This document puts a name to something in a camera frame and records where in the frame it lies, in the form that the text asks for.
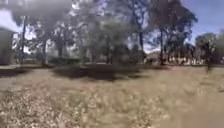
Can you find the group of trees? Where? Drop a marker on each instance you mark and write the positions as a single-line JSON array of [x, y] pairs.
[[161, 20]]

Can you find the small tree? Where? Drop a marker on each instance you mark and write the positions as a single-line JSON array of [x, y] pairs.
[[207, 43]]

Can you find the building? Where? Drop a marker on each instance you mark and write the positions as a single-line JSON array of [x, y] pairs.
[[5, 46]]

